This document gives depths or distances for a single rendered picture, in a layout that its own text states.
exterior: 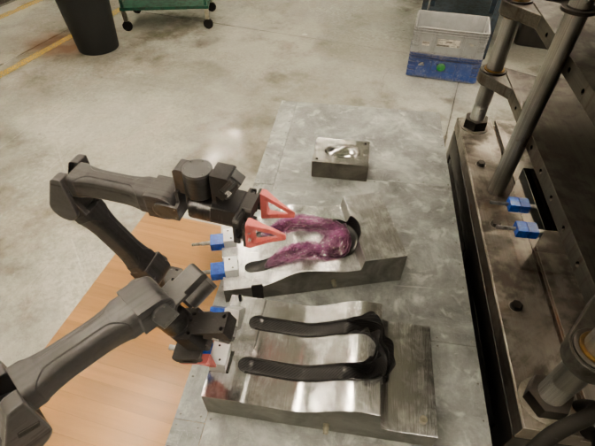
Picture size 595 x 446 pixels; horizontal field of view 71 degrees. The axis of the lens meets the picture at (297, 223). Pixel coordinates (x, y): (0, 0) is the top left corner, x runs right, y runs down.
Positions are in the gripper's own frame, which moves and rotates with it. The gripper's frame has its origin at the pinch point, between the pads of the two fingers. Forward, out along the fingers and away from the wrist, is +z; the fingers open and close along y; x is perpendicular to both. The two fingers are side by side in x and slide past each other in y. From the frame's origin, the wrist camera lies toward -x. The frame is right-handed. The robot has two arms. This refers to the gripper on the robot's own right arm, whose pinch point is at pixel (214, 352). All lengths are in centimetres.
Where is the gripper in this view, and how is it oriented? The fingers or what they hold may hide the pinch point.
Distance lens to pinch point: 96.2
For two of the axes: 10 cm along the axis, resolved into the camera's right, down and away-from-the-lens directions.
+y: 1.5, -7.8, 6.1
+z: 3.5, 6.2, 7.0
